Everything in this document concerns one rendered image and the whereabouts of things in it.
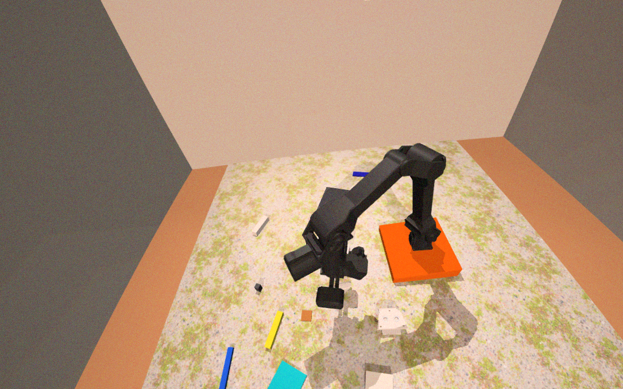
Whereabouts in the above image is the yellow rectangular bar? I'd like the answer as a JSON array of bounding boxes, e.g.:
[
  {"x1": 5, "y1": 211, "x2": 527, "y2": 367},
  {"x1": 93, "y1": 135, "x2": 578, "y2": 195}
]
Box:
[{"x1": 265, "y1": 311, "x2": 284, "y2": 349}]

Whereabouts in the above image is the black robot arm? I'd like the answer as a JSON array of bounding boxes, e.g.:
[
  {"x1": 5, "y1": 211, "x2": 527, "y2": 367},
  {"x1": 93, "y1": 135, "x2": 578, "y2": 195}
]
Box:
[{"x1": 284, "y1": 143, "x2": 446, "y2": 281}]

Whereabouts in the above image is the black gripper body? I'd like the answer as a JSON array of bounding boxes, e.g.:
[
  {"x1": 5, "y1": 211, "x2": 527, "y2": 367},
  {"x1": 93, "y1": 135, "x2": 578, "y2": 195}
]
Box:
[{"x1": 316, "y1": 256, "x2": 345, "y2": 310}]

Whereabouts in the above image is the teal flat plate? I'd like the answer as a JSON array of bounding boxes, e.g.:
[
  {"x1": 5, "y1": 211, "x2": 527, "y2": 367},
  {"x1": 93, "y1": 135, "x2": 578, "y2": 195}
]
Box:
[{"x1": 268, "y1": 361, "x2": 307, "y2": 389}]

